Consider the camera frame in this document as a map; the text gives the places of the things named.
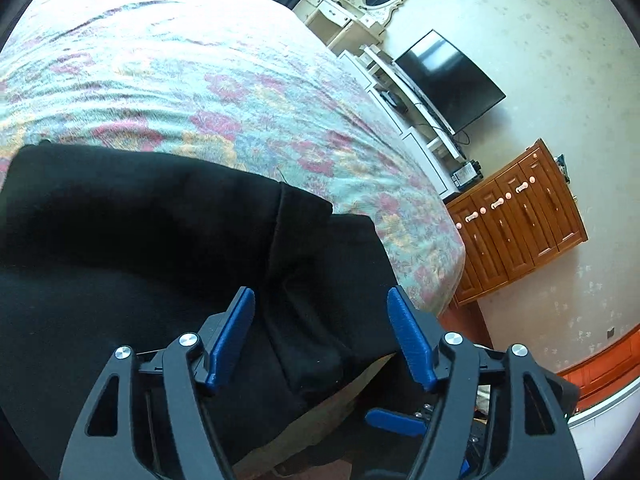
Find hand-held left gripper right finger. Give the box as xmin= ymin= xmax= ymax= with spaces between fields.
xmin=386 ymin=285 xmax=586 ymax=480

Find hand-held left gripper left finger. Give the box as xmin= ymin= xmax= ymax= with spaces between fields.
xmin=60 ymin=286 xmax=257 ymax=480

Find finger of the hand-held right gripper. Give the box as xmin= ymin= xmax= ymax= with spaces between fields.
xmin=365 ymin=408 xmax=428 ymax=438

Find black pants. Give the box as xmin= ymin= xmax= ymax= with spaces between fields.
xmin=0 ymin=142 xmax=408 ymax=480

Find brown wooden cabinet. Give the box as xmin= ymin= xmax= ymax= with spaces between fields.
xmin=445 ymin=139 xmax=588 ymax=307

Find small black electronic device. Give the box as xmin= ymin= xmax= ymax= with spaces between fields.
xmin=451 ymin=160 xmax=483 ymax=183

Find white television stand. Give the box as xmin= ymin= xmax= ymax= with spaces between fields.
xmin=337 ymin=45 xmax=468 ymax=201

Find black flat television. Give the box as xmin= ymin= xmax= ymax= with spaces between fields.
xmin=394 ymin=29 xmax=507 ymax=135

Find bed with floral bedspread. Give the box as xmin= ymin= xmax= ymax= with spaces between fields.
xmin=0 ymin=0 xmax=467 ymax=480

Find cream dressing table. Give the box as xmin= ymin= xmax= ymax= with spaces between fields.
xmin=291 ymin=0 xmax=386 ymax=56

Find black cable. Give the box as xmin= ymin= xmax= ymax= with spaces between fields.
xmin=415 ymin=122 xmax=473 ymax=148

